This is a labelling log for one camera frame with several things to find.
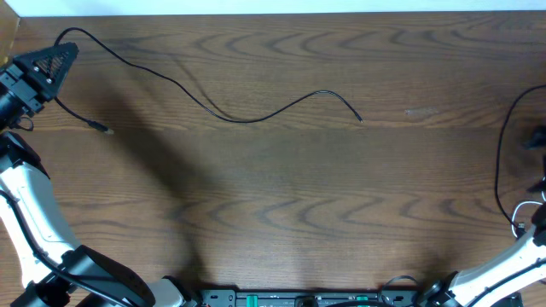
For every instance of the cardboard panel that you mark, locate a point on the cardboard panel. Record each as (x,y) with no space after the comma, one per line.
(9,23)

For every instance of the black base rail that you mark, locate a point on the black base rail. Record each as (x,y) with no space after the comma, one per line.
(392,294)

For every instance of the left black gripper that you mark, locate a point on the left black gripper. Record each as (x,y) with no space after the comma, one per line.
(25,77)

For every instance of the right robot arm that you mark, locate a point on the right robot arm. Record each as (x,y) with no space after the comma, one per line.
(513,269)

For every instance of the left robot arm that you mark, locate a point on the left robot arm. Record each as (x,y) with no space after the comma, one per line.
(53,261)

